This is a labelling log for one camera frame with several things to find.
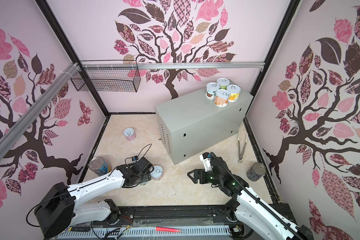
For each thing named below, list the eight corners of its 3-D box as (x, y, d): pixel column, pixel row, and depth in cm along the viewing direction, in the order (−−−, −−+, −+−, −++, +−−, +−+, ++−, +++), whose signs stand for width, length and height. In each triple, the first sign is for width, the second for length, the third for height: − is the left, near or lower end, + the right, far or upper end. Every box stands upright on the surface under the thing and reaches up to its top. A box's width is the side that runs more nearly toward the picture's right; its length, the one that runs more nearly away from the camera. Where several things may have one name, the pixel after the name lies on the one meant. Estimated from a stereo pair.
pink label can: (124, 140, 106) (121, 135, 101) (127, 132, 111) (124, 127, 106) (134, 140, 106) (132, 135, 101) (136, 132, 111) (134, 127, 106)
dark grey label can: (248, 181, 87) (254, 174, 79) (244, 170, 92) (250, 162, 83) (260, 181, 87) (268, 174, 79) (256, 170, 92) (263, 162, 83)
